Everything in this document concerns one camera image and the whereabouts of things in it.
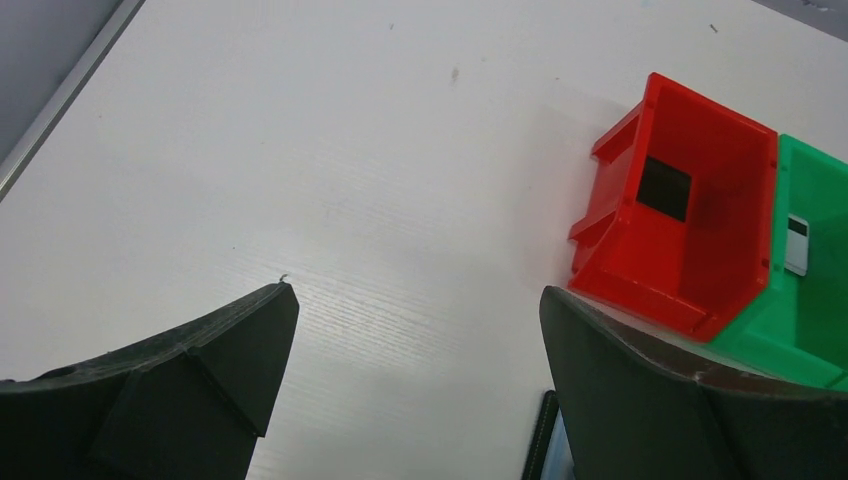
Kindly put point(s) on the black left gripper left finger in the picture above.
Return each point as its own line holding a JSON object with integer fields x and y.
{"x": 188, "y": 403}

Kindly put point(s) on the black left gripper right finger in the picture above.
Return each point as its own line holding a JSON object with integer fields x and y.
{"x": 637, "y": 407}

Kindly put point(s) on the black leather card holder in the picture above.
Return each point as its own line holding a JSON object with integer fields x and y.
{"x": 549, "y": 455}

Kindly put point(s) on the black card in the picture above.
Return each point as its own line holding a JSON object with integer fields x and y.
{"x": 665, "y": 189}

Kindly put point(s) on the silver magnetic stripe card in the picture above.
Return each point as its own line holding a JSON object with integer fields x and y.
{"x": 797, "y": 245}

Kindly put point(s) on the red plastic bin left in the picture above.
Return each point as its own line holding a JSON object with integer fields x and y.
{"x": 693, "y": 277}

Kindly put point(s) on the green plastic bin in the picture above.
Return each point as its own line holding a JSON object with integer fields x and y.
{"x": 796, "y": 328}

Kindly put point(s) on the aluminium table frame rail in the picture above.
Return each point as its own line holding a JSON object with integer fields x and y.
{"x": 49, "y": 52}

